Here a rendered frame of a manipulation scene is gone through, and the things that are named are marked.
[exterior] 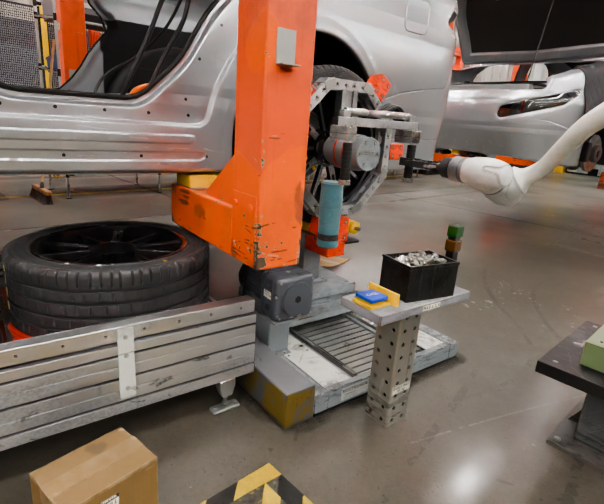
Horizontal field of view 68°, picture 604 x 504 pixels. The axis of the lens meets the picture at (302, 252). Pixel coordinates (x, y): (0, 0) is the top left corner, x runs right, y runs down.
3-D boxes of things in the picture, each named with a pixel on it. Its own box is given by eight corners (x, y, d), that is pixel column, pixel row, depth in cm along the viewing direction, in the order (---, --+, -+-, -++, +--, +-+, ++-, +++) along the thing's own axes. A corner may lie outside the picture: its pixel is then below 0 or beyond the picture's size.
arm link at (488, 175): (454, 179, 155) (471, 192, 163) (495, 186, 143) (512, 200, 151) (466, 150, 154) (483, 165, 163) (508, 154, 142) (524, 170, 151)
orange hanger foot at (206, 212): (208, 218, 194) (209, 136, 184) (273, 250, 154) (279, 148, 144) (170, 221, 184) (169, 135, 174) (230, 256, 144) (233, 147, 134)
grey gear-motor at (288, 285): (258, 311, 210) (261, 240, 200) (312, 351, 178) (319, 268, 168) (223, 319, 200) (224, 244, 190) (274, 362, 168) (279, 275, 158)
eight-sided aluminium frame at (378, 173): (372, 209, 211) (387, 86, 196) (382, 211, 206) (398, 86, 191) (276, 217, 180) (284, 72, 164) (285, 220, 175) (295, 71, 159)
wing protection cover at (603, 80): (590, 123, 409) (605, 63, 394) (628, 125, 386) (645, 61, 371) (554, 118, 367) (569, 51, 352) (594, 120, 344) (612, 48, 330)
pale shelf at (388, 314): (428, 283, 164) (429, 275, 163) (469, 299, 151) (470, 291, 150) (340, 305, 138) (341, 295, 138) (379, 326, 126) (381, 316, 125)
